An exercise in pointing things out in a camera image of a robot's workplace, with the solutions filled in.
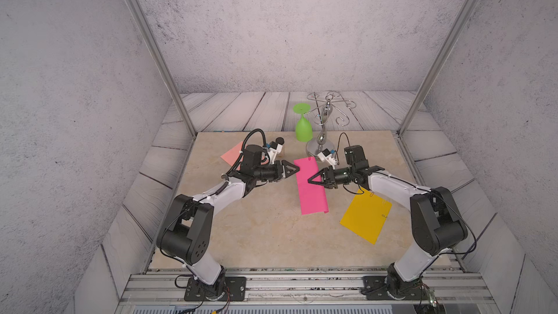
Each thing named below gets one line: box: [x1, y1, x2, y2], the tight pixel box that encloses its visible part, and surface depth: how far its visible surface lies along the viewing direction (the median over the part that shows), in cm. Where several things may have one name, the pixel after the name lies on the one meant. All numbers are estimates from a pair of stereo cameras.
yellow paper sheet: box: [339, 186, 393, 245], surface depth 91 cm
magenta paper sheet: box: [293, 156, 330, 216], surface depth 82 cm
